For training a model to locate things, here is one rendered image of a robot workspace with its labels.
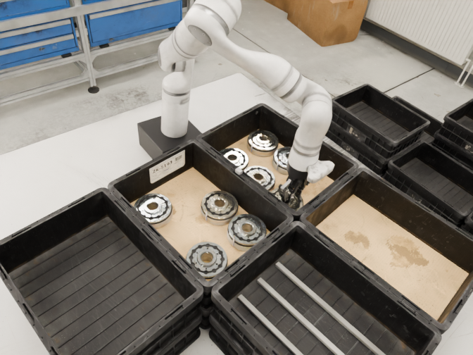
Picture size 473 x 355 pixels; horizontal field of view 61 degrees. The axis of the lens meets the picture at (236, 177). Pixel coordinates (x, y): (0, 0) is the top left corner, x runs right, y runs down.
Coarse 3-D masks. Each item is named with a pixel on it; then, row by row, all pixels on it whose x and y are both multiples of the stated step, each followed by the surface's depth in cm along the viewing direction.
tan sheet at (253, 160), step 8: (232, 144) 134; (240, 144) 134; (280, 144) 136; (248, 152) 132; (248, 160) 129; (256, 160) 129; (264, 160) 130; (272, 168) 127; (280, 176) 125; (312, 184) 124; (320, 184) 124; (328, 184) 124; (304, 192) 121; (312, 192) 121; (304, 200) 119
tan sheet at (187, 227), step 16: (192, 176) 122; (160, 192) 116; (176, 192) 117; (192, 192) 117; (208, 192) 118; (176, 208) 112; (192, 208) 113; (240, 208) 114; (176, 224) 109; (192, 224) 109; (208, 224) 110; (176, 240) 105; (192, 240) 105; (208, 240) 106; (224, 240) 106
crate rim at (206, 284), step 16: (160, 160) 112; (128, 176) 106; (240, 176) 109; (112, 192) 102; (256, 192) 106; (128, 208) 98; (144, 224) 95; (288, 224) 99; (160, 240) 93; (176, 256) 90; (240, 256) 91; (192, 272) 88; (224, 272) 88; (208, 288) 86
